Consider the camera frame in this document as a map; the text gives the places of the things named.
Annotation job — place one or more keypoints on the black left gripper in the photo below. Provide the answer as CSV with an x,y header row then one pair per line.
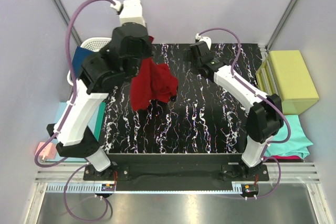
x,y
148,51

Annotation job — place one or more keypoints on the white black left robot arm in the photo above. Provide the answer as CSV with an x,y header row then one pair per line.
x,y
74,137

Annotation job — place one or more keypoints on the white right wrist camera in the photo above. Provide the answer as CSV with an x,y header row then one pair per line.
x,y
205,39

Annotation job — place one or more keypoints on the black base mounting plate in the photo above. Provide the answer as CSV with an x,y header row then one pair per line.
x,y
175,173

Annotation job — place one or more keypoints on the white plastic laundry basket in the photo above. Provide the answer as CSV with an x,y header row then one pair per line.
x,y
92,44

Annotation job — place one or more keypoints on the yellow drawer box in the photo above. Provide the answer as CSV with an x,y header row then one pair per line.
x,y
285,73

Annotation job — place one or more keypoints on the green clipboard with paper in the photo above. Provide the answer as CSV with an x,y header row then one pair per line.
x,y
95,124

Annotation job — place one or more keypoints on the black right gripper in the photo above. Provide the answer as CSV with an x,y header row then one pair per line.
x,y
187,57

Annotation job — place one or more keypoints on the navy blue t-shirt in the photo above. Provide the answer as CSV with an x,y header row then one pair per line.
x,y
79,56

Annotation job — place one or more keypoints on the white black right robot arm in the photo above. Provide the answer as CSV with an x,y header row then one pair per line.
x,y
264,119

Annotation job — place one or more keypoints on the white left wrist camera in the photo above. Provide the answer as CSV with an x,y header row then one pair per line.
x,y
129,11

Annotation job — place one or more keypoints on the pink sponge block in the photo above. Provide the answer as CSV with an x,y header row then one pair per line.
x,y
49,152

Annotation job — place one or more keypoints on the folded turquoise t-shirt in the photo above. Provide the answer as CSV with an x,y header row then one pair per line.
x,y
297,144

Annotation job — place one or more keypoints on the red t-shirt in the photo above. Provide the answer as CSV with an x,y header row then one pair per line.
x,y
154,82

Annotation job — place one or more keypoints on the folded magenta t-shirt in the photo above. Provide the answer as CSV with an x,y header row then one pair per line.
x,y
292,157

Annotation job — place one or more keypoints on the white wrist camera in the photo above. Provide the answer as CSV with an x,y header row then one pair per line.
x,y
205,39
129,11

